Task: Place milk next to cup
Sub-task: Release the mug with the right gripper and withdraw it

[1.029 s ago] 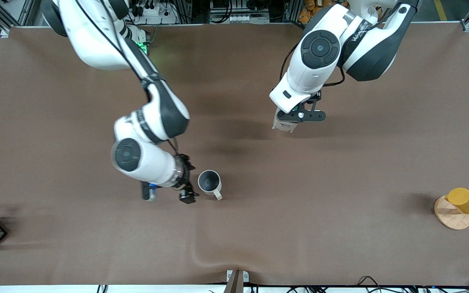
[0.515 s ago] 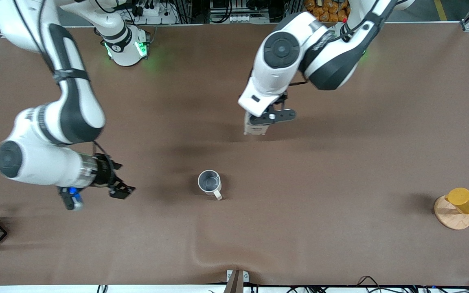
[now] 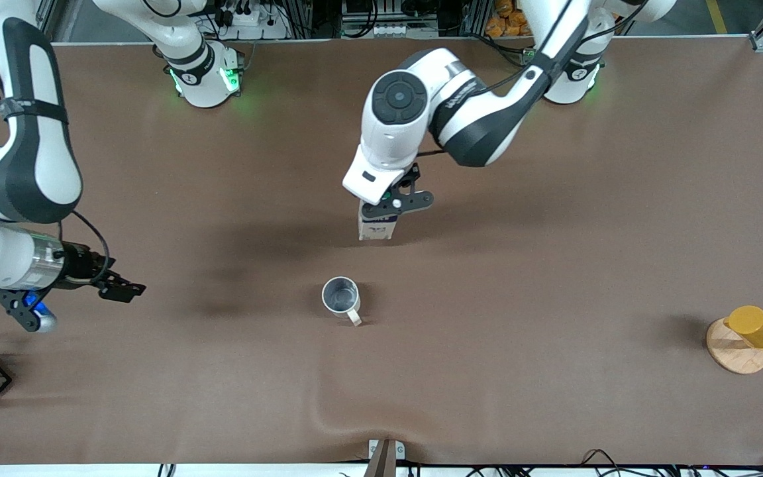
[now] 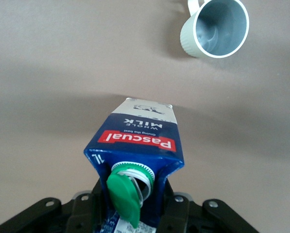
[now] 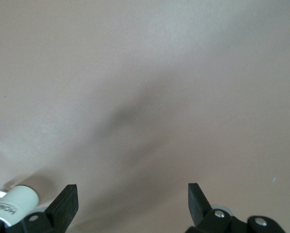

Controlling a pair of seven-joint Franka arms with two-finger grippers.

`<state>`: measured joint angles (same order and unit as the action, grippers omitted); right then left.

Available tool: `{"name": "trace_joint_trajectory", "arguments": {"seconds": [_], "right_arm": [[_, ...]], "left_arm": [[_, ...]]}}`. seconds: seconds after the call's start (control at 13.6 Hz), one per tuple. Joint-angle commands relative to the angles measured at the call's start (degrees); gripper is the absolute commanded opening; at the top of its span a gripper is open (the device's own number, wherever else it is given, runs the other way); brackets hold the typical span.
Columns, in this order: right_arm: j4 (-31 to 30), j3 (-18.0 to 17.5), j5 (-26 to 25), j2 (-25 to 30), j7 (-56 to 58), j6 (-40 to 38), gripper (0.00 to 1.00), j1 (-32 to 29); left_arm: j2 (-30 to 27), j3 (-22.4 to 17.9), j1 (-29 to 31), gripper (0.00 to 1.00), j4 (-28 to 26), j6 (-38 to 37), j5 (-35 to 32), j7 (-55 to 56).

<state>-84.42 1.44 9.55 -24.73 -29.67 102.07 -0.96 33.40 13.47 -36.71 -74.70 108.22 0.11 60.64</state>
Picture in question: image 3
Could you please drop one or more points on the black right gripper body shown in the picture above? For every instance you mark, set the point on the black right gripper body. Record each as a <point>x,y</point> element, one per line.
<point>81,269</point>

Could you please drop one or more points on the blue milk carton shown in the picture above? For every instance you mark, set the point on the blue milk carton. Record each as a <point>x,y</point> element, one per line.
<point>376,230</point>

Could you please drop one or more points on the white ribbed HOME mug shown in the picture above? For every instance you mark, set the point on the white ribbed HOME mug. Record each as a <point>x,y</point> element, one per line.
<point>340,297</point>

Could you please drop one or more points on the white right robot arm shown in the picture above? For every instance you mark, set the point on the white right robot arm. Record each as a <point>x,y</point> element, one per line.
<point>50,172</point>

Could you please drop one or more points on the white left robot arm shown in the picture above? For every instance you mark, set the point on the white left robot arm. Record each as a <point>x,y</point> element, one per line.
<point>395,139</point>

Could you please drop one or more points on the yellow plastic cup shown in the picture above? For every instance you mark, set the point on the yellow plastic cup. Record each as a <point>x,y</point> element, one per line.
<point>756,328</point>

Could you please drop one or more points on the brown table cloth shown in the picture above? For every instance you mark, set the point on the brown table cloth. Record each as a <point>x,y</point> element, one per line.
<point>554,232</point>

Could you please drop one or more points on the orange snack bag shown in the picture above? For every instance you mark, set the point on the orange snack bag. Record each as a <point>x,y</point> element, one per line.
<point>504,23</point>

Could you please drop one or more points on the white power strip with plugs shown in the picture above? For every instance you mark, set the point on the white power strip with plugs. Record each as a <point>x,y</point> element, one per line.
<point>255,23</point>

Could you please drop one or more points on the round wooden mug stand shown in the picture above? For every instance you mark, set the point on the round wooden mug stand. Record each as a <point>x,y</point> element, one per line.
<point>732,354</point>

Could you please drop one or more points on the metal table bracket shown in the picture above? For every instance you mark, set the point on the metal table bracket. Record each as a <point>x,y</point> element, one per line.
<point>386,457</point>

